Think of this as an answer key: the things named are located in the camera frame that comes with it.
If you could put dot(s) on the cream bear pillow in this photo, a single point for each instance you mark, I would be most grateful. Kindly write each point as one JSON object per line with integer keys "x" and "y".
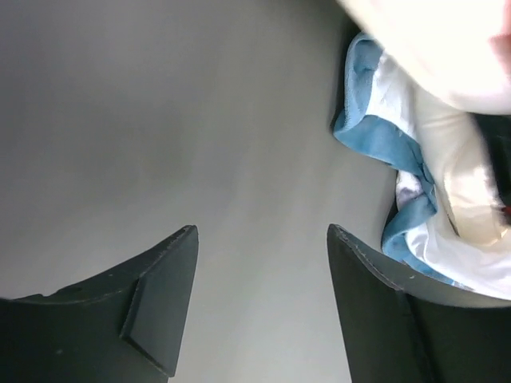
{"x": 458, "y": 55}

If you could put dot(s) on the blue white bear pillowcase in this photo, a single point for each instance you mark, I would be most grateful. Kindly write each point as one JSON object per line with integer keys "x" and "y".
{"x": 378, "y": 120}

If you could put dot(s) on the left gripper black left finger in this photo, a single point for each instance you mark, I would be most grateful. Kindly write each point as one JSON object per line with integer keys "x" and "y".
{"x": 125, "y": 324}

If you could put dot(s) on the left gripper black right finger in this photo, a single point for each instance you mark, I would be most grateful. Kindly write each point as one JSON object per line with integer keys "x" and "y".
{"x": 401, "y": 326}

